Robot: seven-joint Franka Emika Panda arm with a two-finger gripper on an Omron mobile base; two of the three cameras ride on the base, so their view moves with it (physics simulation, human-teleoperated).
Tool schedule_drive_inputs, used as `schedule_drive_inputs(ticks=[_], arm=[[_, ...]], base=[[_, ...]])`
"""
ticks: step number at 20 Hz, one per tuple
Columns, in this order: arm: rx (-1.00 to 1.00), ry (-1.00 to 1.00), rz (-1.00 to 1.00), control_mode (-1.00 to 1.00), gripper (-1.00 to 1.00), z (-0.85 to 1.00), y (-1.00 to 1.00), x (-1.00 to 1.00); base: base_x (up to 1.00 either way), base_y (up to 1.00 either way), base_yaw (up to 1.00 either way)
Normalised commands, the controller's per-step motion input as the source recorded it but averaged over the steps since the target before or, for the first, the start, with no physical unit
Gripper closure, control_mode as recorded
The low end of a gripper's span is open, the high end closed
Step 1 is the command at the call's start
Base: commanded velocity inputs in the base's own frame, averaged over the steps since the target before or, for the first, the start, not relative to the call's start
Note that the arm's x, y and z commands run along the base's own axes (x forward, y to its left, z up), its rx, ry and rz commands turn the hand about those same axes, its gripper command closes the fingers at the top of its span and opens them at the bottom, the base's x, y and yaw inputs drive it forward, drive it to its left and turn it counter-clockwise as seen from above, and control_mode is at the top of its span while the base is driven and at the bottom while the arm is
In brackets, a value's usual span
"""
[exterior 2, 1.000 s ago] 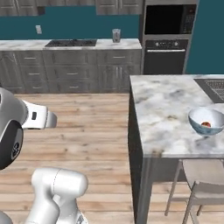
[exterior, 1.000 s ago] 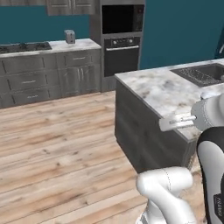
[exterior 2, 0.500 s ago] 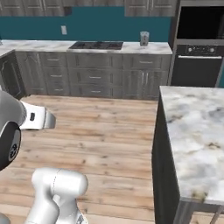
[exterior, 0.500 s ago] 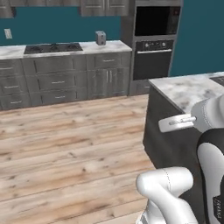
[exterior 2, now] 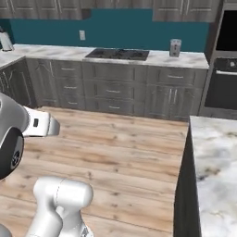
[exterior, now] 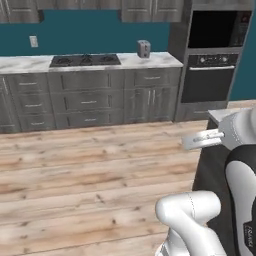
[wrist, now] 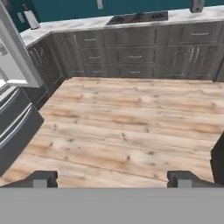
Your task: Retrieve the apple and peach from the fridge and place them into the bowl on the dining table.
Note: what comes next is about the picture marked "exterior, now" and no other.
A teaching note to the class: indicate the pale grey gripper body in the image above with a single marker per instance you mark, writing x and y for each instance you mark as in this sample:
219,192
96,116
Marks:
200,139

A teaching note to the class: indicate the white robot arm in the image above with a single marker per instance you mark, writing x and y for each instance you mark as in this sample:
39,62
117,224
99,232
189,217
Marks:
241,186

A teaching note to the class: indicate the black built-in oven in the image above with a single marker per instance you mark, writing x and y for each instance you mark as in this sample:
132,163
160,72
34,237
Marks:
208,83

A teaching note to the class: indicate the grey tall oven cabinet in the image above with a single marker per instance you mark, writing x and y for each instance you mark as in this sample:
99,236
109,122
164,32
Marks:
176,40

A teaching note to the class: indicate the grey toaster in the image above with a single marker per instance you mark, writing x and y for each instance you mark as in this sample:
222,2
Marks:
143,49

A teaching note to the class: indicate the black microwave oven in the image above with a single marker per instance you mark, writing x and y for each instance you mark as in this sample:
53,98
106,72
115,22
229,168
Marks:
213,29

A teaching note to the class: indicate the grey base cupboard run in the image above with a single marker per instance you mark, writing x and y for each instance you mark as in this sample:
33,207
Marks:
90,100

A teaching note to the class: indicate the black gas hob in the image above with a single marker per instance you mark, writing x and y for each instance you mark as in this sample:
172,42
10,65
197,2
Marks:
85,60

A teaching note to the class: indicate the grey wall cupboard run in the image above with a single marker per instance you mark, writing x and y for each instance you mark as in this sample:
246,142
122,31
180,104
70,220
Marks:
143,10

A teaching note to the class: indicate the white wall socket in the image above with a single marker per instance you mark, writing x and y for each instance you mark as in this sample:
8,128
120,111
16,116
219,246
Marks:
33,41

